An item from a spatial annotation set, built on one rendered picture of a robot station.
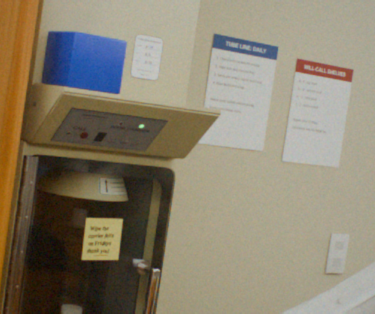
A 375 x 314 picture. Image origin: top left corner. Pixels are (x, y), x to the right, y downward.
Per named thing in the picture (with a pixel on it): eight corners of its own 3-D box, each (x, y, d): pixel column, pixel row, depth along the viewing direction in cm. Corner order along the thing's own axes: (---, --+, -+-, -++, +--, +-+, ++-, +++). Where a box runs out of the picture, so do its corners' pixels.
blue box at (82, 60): (40, 83, 156) (47, 30, 155) (91, 90, 161) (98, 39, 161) (67, 87, 147) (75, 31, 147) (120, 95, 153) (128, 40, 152)
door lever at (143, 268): (140, 310, 172) (128, 309, 171) (149, 260, 172) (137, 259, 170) (156, 318, 168) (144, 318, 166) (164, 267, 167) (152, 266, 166)
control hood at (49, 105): (23, 140, 156) (31, 81, 156) (178, 157, 174) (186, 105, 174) (53, 148, 147) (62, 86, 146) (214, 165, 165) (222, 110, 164)
